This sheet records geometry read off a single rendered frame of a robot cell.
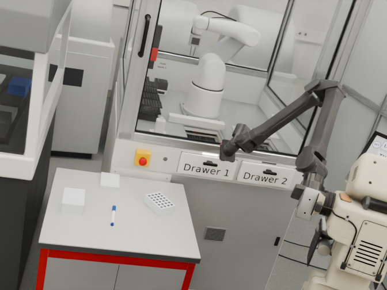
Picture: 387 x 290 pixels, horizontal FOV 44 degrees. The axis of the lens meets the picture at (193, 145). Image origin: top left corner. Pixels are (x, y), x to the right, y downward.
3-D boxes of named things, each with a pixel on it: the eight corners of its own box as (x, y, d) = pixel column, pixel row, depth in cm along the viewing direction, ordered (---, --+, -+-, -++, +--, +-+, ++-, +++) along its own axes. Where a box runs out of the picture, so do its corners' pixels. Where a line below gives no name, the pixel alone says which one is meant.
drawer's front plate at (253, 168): (289, 188, 251) (295, 170, 247) (236, 180, 245) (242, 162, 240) (288, 186, 253) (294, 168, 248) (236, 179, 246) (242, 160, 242)
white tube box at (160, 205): (174, 212, 215) (175, 205, 213) (159, 216, 209) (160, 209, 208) (158, 198, 223) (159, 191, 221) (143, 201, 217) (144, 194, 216)
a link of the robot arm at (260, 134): (321, 82, 189) (334, 99, 195) (316, 75, 194) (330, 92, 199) (235, 144, 203) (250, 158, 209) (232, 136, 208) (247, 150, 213)
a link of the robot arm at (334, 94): (341, 71, 186) (353, 87, 191) (311, 78, 196) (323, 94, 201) (311, 168, 166) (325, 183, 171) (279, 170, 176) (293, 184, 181)
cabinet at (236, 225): (262, 306, 287) (304, 192, 255) (87, 292, 264) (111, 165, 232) (229, 216, 372) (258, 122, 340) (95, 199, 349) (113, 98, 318)
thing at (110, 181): (118, 190, 221) (119, 187, 220) (99, 188, 219) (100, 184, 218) (118, 177, 232) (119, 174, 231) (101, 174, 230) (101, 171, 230)
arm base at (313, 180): (295, 186, 162) (330, 198, 160) (300, 167, 166) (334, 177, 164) (289, 197, 170) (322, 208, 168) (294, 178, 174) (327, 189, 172)
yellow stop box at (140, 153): (148, 168, 231) (151, 155, 228) (133, 166, 229) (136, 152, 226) (148, 163, 235) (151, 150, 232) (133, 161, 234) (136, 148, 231)
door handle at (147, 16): (143, 60, 208) (152, 16, 200) (137, 59, 207) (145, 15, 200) (143, 57, 212) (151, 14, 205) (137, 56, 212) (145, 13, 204)
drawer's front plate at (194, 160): (232, 180, 244) (238, 161, 240) (177, 172, 238) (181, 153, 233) (231, 178, 246) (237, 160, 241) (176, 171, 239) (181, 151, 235)
